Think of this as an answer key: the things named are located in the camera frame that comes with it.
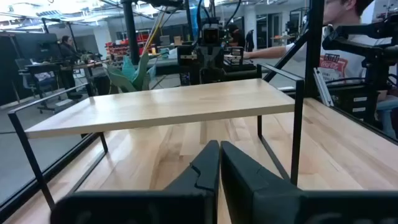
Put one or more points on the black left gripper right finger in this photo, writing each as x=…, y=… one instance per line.
x=264, y=202

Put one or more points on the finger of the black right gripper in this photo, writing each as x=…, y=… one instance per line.
x=206, y=59
x=217, y=59

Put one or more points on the black aluminium rig frame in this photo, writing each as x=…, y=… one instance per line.
x=314, y=46

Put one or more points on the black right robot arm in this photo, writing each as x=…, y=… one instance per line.
x=230, y=74

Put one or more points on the wooden shelf black metal frame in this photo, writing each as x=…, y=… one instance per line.
x=171, y=105

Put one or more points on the red storage bins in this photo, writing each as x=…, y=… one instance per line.
x=119, y=48

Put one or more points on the black office chair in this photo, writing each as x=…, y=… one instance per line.
x=40, y=81

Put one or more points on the black clamp mount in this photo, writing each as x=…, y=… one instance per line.
x=373, y=46

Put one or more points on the person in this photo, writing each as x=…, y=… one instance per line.
x=342, y=65
x=236, y=37
x=66, y=49

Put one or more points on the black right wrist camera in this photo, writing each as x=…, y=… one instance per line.
x=211, y=34

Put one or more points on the silver aluminium bar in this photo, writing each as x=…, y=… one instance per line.
x=321, y=87

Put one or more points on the black drawer cabinet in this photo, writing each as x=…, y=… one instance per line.
x=351, y=102

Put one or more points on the green plant in white pot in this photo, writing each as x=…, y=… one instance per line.
x=133, y=74

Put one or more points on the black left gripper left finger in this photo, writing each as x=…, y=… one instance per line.
x=186, y=205

